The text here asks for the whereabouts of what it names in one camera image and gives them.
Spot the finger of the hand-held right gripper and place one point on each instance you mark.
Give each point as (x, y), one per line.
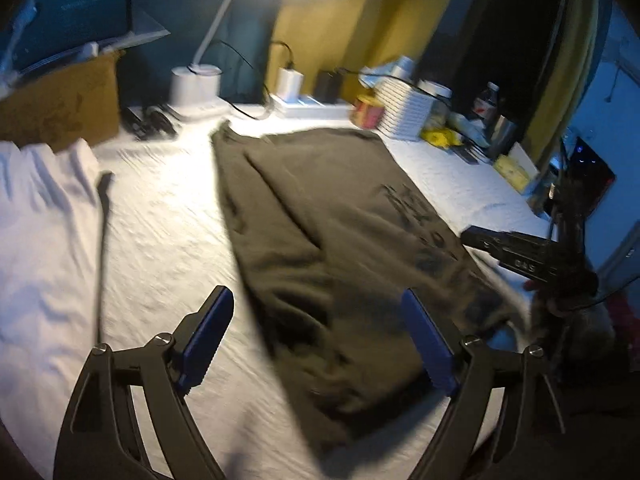
(482, 240)

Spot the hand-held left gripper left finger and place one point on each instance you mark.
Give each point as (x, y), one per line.
(207, 345)

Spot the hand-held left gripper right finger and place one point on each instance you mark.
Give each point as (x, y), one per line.
(430, 345)

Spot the dark brown t-shirt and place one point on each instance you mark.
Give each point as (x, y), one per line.
(325, 235)

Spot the white card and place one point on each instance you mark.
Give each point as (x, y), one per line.
(525, 155)

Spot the black device with lights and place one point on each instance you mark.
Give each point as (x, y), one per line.
(592, 175)

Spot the steel tumbler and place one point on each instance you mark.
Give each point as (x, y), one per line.
(502, 135)

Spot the yellow snack bag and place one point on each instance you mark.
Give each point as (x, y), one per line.
(442, 137)

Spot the clear water bottle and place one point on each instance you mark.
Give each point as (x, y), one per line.
(486, 102)

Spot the glass jar with white lid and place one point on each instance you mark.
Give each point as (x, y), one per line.
(436, 105)

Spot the white plastic basket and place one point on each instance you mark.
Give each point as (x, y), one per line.
(405, 110)

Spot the red can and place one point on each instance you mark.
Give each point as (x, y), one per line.
(367, 112)

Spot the pale bottle in basket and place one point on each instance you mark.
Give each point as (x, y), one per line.
(402, 66)

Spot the white garment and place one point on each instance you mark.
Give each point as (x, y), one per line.
(40, 220)

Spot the black charger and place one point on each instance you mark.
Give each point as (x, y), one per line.
(328, 87)

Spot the white power strip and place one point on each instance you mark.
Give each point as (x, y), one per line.
(310, 107)

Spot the white charger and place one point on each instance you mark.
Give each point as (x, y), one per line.
(289, 85)

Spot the yellow curtain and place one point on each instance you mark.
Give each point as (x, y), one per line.
(360, 20)

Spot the white desk lamp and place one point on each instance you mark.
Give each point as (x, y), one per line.
(195, 85)

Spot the cardboard box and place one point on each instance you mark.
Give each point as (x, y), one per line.
(65, 105)

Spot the blue box in plastic wrap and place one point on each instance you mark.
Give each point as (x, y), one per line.
(75, 15)

